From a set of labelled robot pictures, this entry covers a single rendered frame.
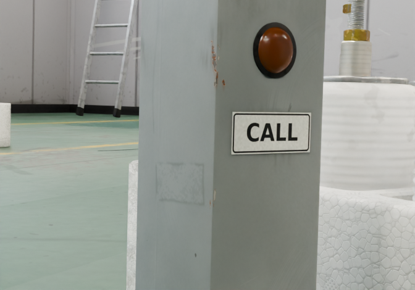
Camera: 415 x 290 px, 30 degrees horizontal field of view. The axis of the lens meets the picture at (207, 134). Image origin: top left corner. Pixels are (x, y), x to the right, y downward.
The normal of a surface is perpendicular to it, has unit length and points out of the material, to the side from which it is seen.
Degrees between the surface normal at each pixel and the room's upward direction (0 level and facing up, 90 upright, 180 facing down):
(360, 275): 90
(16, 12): 90
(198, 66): 90
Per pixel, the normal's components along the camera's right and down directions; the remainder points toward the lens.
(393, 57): -0.46, 0.04
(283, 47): 0.62, 0.04
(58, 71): 0.89, 0.05
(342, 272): -0.81, 0.01
